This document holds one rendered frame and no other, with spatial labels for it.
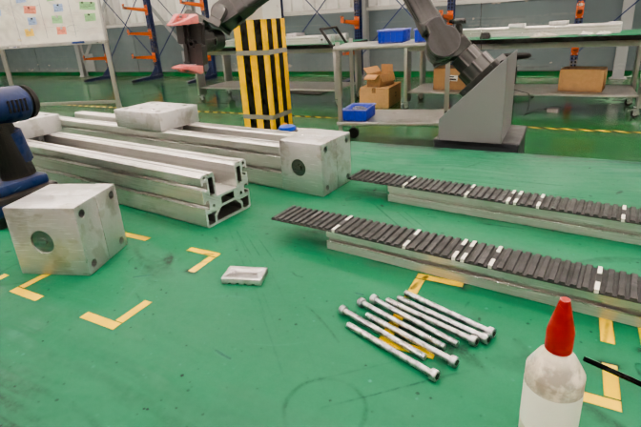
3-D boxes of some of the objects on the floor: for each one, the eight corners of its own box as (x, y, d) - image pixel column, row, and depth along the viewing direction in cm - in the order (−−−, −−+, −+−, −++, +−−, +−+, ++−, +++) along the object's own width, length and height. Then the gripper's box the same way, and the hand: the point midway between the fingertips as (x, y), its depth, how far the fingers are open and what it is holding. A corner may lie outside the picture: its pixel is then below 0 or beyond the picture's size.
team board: (4, 129, 580) (-47, -43, 513) (32, 120, 626) (-11, -38, 560) (115, 126, 558) (76, -54, 492) (135, 117, 605) (103, -49, 538)
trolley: (451, 138, 415) (456, 19, 380) (450, 155, 365) (456, 20, 331) (340, 136, 443) (335, 26, 408) (324, 152, 393) (318, 28, 359)
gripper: (216, 12, 118) (179, 15, 105) (220, 69, 124) (186, 78, 110) (193, 12, 120) (155, 14, 107) (198, 68, 126) (162, 76, 112)
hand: (173, 47), depth 109 cm, fingers open, 9 cm apart
